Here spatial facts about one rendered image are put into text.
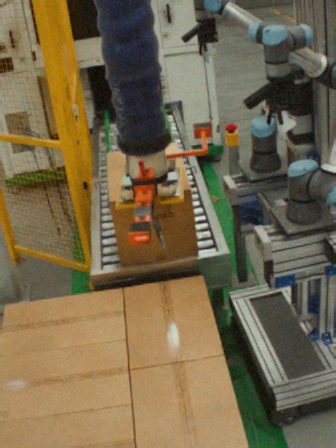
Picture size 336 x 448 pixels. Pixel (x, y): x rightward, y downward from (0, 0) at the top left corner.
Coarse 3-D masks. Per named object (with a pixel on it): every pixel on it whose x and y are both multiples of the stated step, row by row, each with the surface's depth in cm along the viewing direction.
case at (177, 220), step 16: (176, 144) 348; (112, 160) 340; (176, 160) 329; (112, 176) 322; (112, 192) 306; (112, 208) 300; (128, 208) 301; (160, 208) 302; (176, 208) 303; (192, 208) 304; (128, 224) 305; (160, 224) 307; (176, 224) 308; (192, 224) 309; (128, 240) 309; (176, 240) 312; (192, 240) 313; (128, 256) 314; (144, 256) 315; (160, 256) 316; (176, 256) 317
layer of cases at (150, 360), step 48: (144, 288) 303; (192, 288) 298; (48, 336) 279; (96, 336) 276; (144, 336) 272; (192, 336) 268; (0, 384) 254; (48, 384) 251; (96, 384) 249; (144, 384) 246; (192, 384) 243; (0, 432) 230; (48, 432) 228; (96, 432) 226; (144, 432) 223; (192, 432) 221; (240, 432) 218
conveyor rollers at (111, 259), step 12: (180, 144) 449; (192, 180) 402; (192, 192) 386; (108, 204) 384; (108, 216) 369; (204, 216) 356; (108, 228) 361; (204, 228) 347; (108, 240) 346; (204, 240) 340; (108, 252) 338; (204, 252) 324; (108, 264) 330; (120, 264) 323
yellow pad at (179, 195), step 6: (180, 168) 290; (180, 174) 284; (180, 180) 279; (180, 186) 274; (180, 192) 269; (162, 198) 266; (168, 198) 265; (174, 198) 265; (180, 198) 264; (162, 204) 265
